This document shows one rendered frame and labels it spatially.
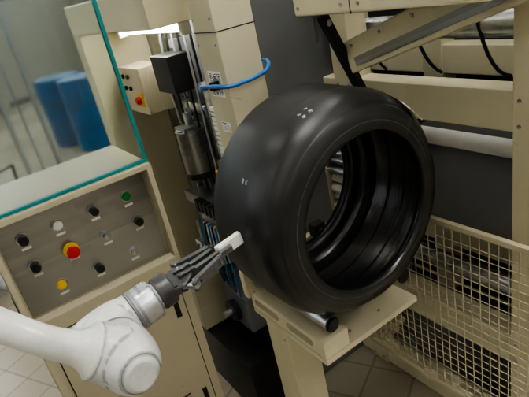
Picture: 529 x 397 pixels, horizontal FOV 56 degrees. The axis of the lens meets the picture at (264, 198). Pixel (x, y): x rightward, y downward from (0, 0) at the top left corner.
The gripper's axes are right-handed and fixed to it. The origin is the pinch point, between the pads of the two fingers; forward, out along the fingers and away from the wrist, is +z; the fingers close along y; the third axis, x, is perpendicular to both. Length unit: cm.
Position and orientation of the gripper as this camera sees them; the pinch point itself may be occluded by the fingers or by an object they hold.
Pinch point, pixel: (229, 244)
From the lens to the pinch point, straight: 118.0
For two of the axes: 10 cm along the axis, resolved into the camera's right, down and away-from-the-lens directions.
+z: 7.6, -5.2, 3.9
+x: 3.2, 8.2, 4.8
